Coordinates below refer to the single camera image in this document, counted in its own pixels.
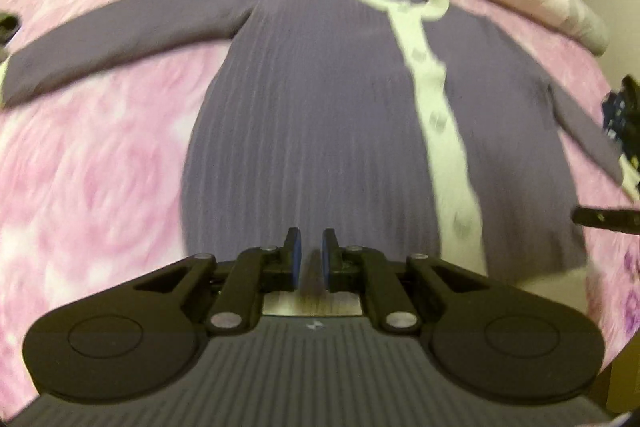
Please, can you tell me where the olive green garment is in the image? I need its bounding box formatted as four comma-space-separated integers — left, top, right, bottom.
0, 13, 21, 58

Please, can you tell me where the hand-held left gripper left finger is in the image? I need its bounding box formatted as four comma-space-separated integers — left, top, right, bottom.
132, 227, 304, 335

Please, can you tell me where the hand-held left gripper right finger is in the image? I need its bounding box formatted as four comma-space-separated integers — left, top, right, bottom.
321, 227, 490, 334

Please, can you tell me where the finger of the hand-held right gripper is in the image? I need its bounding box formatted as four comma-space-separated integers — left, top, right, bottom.
571, 205, 640, 236
601, 76, 640, 154

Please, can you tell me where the purple cardigan with cream trim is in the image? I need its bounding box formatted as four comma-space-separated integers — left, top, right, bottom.
0, 0, 640, 303

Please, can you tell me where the pink floral bed sheet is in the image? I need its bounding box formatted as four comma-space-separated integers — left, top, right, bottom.
0, 0, 640, 408

